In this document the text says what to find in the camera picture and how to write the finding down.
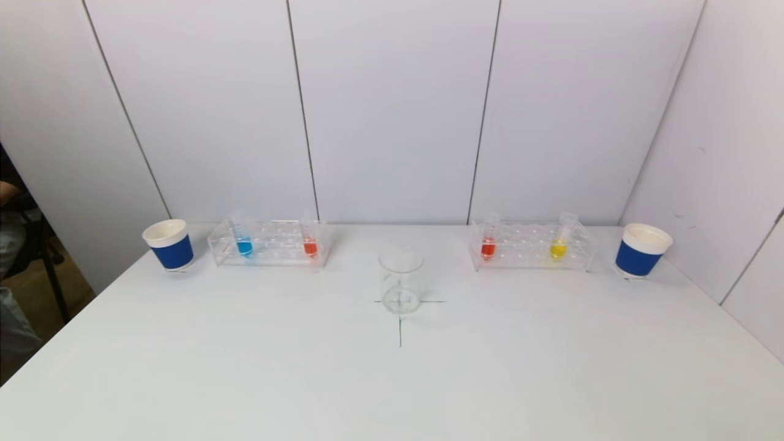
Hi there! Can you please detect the test tube with blue pigment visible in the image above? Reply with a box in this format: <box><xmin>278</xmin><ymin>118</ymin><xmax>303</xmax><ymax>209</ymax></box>
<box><xmin>229</xmin><ymin>211</ymin><xmax>255</xmax><ymax>258</ymax></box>

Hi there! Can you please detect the test tube with yellow pigment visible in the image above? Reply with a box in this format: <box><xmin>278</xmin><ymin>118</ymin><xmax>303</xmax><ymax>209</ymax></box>
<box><xmin>549</xmin><ymin>212</ymin><xmax>580</xmax><ymax>262</ymax></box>

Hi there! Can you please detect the test tube with red pigment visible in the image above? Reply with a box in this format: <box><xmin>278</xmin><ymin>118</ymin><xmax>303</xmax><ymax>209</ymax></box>
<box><xmin>480</xmin><ymin>212</ymin><xmax>502</xmax><ymax>262</ymax></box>
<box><xmin>300</xmin><ymin>211</ymin><xmax>321</xmax><ymax>259</ymax></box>

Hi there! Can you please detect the clear glass beaker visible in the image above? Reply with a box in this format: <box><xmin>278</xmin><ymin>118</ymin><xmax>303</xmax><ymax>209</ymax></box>
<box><xmin>377</xmin><ymin>245</ymin><xmax>426</xmax><ymax>317</ymax></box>

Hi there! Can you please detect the clear acrylic test tube rack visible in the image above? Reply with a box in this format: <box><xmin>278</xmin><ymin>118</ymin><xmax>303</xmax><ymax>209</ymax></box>
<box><xmin>469</xmin><ymin>220</ymin><xmax>600</xmax><ymax>273</ymax></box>
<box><xmin>207</xmin><ymin>219</ymin><xmax>332</xmax><ymax>269</ymax></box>

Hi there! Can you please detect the blue white paper cup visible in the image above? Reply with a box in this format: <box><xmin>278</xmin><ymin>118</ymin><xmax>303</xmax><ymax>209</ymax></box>
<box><xmin>614</xmin><ymin>223</ymin><xmax>674</xmax><ymax>280</ymax></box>
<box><xmin>142</xmin><ymin>219</ymin><xmax>195</xmax><ymax>273</ymax></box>

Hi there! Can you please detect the seated person in dark clothes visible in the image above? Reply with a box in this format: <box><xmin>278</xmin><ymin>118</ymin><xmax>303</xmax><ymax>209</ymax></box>
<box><xmin>0</xmin><ymin>144</ymin><xmax>43</xmax><ymax>380</ymax></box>

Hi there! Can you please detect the black office chair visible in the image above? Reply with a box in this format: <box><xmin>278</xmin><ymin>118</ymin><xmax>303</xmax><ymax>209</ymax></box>
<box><xmin>24</xmin><ymin>202</ymin><xmax>72</xmax><ymax>325</ymax></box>

